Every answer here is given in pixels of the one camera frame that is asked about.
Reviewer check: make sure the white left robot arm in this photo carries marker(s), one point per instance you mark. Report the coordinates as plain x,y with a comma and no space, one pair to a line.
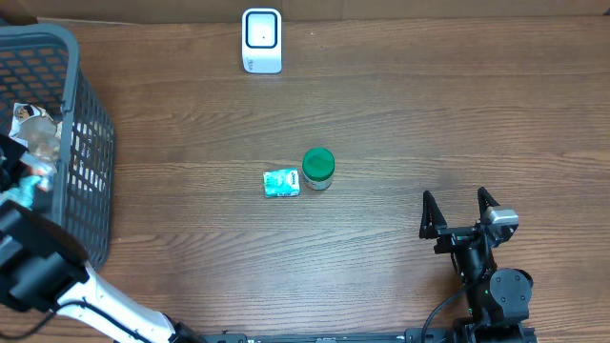
44,268

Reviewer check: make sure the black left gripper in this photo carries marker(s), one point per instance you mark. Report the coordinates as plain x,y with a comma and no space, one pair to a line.
13,151

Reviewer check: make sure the brown pastry bag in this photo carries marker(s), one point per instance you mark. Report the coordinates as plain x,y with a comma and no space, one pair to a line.
34,128

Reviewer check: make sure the small teal tissue pack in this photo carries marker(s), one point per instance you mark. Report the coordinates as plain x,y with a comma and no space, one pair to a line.
281,183

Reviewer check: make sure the teal wet wipes pack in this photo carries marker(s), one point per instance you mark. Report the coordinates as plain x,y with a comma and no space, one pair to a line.
32,192

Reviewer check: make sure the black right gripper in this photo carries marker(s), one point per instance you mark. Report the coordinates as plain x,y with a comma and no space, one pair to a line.
453,236

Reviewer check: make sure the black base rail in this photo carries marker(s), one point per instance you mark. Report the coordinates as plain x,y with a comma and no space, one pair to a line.
333,337

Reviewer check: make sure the green lid jar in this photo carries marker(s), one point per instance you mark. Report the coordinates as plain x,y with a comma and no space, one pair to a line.
318,167

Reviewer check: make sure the white barcode scanner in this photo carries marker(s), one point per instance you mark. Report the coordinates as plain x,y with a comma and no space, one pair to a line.
261,41

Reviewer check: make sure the grey plastic mesh basket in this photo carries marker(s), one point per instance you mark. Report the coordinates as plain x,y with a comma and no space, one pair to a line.
40,66

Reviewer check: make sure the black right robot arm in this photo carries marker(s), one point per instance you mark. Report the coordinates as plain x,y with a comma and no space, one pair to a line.
497,298

